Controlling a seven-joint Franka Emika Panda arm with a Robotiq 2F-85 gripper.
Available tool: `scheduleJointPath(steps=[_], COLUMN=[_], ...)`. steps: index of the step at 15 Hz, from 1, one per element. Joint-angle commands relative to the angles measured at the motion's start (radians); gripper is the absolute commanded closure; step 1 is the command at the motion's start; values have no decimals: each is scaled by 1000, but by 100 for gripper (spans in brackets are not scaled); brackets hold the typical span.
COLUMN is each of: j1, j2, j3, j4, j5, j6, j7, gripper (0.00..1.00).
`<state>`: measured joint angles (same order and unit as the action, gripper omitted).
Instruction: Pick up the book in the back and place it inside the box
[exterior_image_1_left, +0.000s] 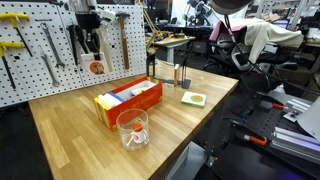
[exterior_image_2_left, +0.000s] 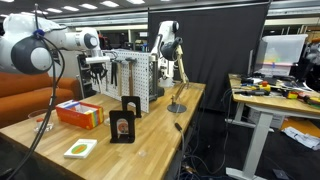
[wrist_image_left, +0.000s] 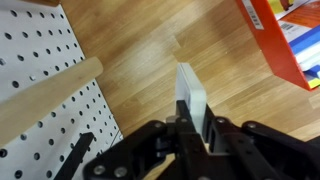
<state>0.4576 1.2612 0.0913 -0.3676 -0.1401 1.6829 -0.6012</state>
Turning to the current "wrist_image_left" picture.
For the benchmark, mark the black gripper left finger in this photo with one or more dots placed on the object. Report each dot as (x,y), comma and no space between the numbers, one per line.
(160,146)

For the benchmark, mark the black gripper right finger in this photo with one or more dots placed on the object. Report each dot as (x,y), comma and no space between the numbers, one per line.
(260,150)

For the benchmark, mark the white book orange picture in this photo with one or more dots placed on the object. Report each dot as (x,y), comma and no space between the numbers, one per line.
(193,90)

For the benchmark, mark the orange cardboard box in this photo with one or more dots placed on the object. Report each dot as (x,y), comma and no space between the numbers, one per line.
(276,50)

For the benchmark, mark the blue striped white book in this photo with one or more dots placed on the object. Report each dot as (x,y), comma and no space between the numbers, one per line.
(310,43)

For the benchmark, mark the white orange cover book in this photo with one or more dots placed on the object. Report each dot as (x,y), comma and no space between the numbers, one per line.
(303,15)

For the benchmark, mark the wooden dowel stick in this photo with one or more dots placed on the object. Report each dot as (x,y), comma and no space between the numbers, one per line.
(50,93)

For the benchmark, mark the white pegboard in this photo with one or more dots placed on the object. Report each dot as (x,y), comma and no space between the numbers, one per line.
(33,43)

